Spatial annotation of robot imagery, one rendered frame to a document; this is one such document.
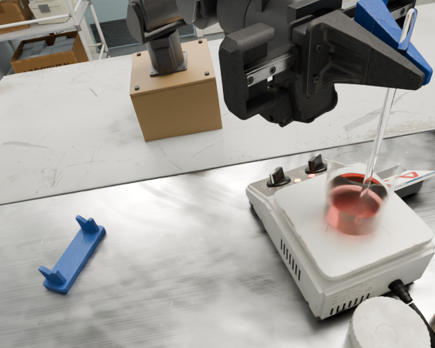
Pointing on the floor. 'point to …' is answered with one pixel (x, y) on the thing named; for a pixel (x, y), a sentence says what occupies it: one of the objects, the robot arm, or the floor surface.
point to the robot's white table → (11, 191)
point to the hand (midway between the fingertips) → (380, 62)
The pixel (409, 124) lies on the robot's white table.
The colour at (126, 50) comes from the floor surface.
